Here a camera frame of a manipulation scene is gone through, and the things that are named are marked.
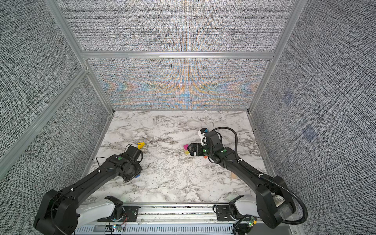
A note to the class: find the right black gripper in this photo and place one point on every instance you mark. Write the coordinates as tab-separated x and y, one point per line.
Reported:
199	146

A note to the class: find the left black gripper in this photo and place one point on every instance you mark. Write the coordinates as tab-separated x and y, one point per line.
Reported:
139	165

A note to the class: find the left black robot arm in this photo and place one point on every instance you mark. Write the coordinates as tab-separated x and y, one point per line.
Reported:
58	212

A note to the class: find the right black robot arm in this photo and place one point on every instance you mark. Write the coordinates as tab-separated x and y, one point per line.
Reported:
274	201

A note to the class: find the yellow wedge block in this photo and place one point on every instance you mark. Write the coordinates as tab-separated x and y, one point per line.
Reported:
141	145

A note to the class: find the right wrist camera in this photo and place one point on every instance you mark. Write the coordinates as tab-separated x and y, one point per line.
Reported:
202	133

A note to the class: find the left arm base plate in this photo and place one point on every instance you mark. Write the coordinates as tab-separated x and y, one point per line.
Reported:
126	213

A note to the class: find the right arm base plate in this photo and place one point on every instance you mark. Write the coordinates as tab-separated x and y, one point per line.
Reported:
229	213

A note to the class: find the aluminium front rail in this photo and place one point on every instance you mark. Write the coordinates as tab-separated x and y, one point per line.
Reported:
168	213

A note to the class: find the aluminium enclosure frame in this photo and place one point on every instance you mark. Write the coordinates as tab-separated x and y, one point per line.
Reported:
80	80

